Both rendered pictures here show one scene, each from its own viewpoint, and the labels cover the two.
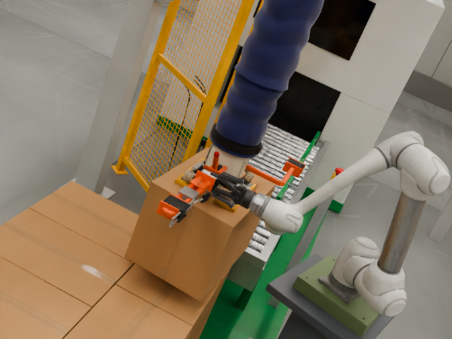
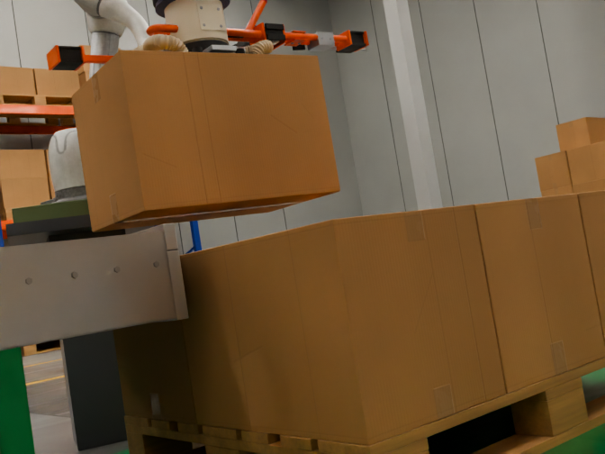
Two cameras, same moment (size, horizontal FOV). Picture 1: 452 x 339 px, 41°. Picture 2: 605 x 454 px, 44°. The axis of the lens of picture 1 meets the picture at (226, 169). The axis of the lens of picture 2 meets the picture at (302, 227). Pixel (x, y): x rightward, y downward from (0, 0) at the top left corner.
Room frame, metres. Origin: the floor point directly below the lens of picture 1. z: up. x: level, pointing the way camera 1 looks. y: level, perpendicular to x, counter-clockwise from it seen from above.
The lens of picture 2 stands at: (3.89, 1.60, 0.46)
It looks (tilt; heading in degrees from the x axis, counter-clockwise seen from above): 3 degrees up; 222
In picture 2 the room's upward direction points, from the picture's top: 9 degrees counter-clockwise
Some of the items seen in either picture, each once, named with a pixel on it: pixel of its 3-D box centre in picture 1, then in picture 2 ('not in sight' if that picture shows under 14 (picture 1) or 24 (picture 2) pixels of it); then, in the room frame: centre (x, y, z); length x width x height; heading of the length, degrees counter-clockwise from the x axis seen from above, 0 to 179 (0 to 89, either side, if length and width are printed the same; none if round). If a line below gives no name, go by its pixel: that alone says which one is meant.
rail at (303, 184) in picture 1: (297, 196); not in sight; (3.94, -0.54, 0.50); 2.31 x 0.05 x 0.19; 171
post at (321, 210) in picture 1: (304, 243); not in sight; (3.33, -0.62, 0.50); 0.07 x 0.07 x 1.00; 81
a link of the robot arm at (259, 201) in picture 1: (258, 204); not in sight; (2.17, -0.17, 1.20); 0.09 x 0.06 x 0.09; 171
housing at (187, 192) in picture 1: (187, 196); (320, 41); (2.00, 0.09, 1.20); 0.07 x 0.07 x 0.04; 80
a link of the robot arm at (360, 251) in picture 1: (358, 261); (74, 159); (2.47, -0.72, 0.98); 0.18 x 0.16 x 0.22; 33
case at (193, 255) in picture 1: (204, 218); (205, 143); (2.49, 0.01, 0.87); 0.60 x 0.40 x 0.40; 167
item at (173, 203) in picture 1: (172, 207); (351, 40); (1.87, 0.12, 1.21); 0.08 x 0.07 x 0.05; 170
